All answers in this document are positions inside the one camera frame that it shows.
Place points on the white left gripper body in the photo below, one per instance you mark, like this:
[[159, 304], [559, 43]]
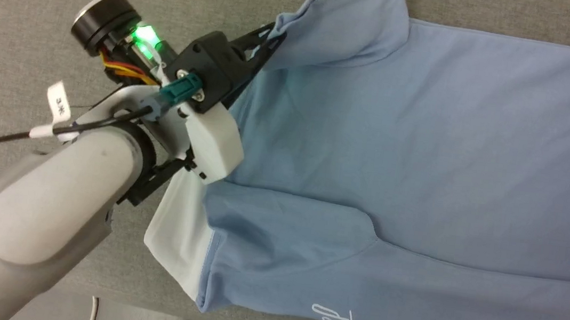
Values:
[[214, 141]]

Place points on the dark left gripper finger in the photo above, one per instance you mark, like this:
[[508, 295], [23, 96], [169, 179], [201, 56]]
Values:
[[255, 68], [250, 38]]

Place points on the light blue white shirt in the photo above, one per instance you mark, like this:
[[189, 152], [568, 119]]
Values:
[[426, 144]]

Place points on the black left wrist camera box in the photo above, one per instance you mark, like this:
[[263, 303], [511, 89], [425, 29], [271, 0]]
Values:
[[210, 60]]

